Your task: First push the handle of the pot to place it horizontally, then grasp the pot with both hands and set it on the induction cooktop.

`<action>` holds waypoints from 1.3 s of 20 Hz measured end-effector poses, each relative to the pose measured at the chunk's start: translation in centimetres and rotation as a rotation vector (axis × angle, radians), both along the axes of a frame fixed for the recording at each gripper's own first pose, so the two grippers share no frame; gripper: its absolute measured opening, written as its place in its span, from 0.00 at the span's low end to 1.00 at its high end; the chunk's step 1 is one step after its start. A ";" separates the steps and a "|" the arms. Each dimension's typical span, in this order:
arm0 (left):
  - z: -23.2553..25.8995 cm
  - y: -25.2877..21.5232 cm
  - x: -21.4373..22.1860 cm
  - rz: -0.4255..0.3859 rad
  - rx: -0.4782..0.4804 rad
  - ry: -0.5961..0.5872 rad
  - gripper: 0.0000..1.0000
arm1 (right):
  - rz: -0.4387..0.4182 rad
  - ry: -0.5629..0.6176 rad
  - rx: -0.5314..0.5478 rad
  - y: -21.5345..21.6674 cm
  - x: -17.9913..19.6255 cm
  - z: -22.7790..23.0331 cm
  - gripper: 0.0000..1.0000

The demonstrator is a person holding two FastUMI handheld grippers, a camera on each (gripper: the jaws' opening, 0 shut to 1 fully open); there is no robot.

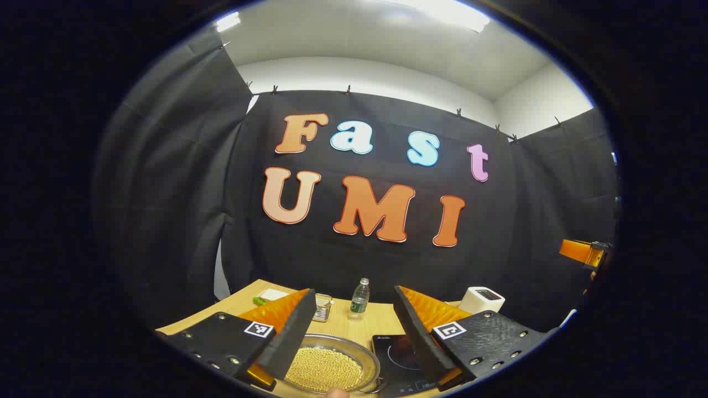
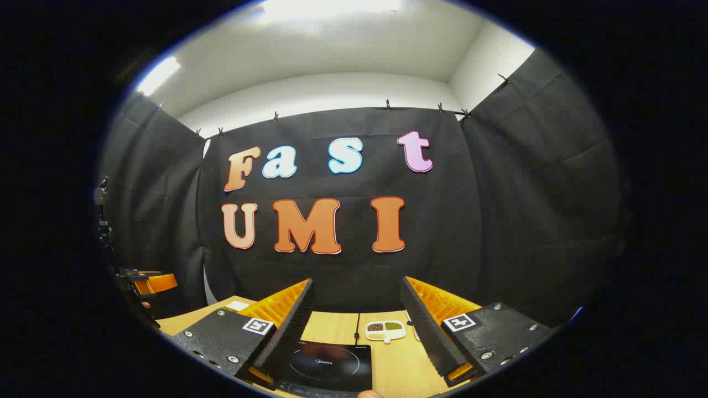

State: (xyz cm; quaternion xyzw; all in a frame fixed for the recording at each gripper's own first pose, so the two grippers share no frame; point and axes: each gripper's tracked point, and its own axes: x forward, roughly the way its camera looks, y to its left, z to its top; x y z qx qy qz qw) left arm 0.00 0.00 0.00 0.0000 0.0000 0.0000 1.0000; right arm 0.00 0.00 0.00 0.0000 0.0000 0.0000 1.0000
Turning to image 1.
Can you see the sandwich with lettuce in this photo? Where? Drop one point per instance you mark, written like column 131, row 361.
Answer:
column 271, row 296

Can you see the black induction cooktop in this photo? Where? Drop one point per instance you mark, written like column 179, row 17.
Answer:
column 395, row 354

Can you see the white toaster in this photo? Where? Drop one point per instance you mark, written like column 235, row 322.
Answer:
column 480, row 301

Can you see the clear plastic water bottle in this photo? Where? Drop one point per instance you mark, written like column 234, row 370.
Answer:
column 359, row 301

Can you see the black backdrop cloth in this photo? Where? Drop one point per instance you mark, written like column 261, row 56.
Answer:
column 525, row 221

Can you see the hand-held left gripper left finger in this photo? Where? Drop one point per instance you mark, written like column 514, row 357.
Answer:
column 293, row 337

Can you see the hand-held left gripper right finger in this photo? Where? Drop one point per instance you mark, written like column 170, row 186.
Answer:
column 420, row 337

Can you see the pile of soybeans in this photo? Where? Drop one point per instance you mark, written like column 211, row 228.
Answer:
column 326, row 367

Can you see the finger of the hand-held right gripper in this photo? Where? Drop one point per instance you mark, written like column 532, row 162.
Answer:
column 578, row 251

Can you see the ceiling light panel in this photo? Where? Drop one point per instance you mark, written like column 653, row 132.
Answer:
column 442, row 11
column 228, row 22

